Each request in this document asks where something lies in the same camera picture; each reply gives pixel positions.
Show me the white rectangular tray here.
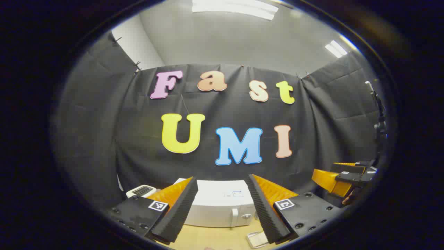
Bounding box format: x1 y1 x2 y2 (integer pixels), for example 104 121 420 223
246 231 269 249

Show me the black backdrop cloth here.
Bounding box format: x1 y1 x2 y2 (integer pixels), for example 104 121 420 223
52 31 385 212

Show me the white toaster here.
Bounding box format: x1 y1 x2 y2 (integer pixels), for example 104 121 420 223
126 185 158 199

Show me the white microwave oven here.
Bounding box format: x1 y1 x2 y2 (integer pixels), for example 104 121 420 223
172 178 259 228

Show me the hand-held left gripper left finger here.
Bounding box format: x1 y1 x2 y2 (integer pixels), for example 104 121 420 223
108 176 199 245

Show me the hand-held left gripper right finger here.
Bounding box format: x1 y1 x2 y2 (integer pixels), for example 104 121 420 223
245 174 344 245

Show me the small ceiling light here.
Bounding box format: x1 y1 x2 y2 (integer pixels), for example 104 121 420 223
325 40 348 58

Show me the long ceiling light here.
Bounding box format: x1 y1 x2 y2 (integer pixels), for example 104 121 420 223
192 0 279 20

